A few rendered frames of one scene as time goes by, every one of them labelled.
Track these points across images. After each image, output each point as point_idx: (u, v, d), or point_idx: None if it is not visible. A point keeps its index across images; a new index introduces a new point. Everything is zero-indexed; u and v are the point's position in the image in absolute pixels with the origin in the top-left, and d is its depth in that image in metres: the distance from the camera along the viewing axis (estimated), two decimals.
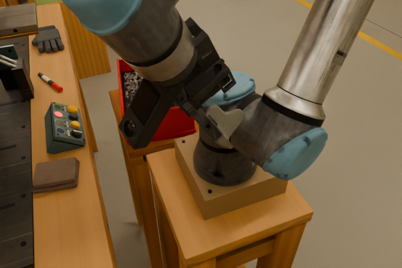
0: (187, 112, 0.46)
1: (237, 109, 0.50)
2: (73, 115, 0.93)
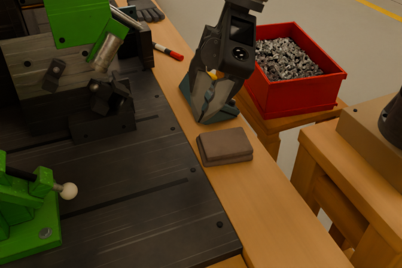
0: None
1: None
2: None
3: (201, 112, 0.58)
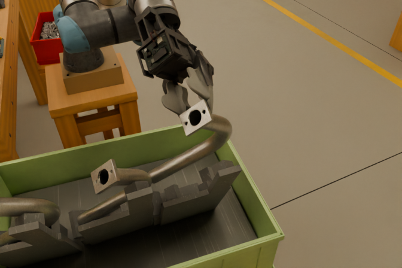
0: None
1: (162, 96, 0.57)
2: None
3: None
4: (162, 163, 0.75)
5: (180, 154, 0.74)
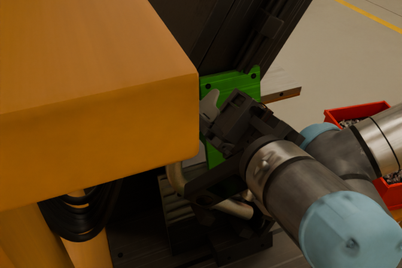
0: None
1: None
2: None
3: None
4: (238, 209, 0.68)
5: (219, 204, 0.66)
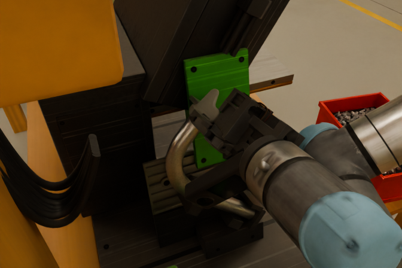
0: None
1: None
2: None
3: None
4: (240, 208, 0.68)
5: (221, 204, 0.66)
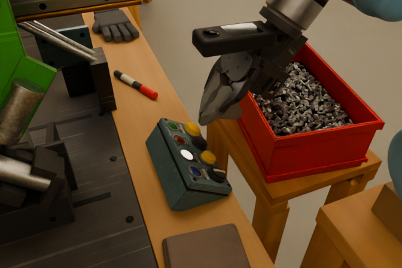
0: (248, 70, 0.51)
1: (242, 110, 0.58)
2: (201, 140, 0.56)
3: (206, 115, 0.58)
4: (18, 174, 0.44)
5: None
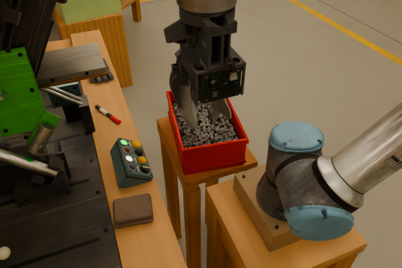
0: (177, 58, 0.50)
1: (195, 117, 0.51)
2: (139, 150, 1.01)
3: (210, 115, 0.57)
4: (41, 168, 0.89)
5: (21, 164, 0.87)
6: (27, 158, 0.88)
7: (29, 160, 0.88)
